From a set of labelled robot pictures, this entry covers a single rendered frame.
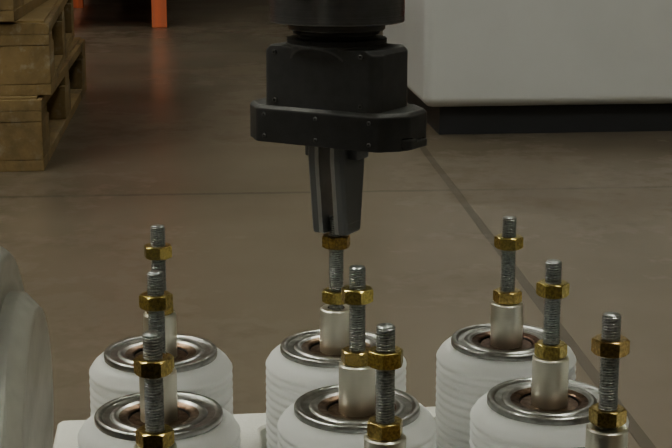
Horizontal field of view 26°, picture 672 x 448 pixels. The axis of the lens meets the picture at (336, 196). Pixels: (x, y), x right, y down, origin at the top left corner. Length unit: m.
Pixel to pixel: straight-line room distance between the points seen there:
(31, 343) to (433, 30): 2.85
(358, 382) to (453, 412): 0.14
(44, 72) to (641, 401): 1.66
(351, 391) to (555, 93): 2.53
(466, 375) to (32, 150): 2.07
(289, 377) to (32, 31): 2.07
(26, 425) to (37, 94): 2.54
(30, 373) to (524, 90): 2.92
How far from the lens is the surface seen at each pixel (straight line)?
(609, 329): 0.77
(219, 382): 0.97
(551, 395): 0.89
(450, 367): 0.99
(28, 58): 2.98
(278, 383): 0.97
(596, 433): 0.78
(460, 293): 2.06
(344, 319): 0.98
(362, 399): 0.87
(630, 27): 3.39
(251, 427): 1.06
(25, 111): 2.96
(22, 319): 0.46
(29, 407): 0.46
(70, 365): 1.78
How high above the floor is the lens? 0.56
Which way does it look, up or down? 12 degrees down
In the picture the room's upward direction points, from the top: straight up
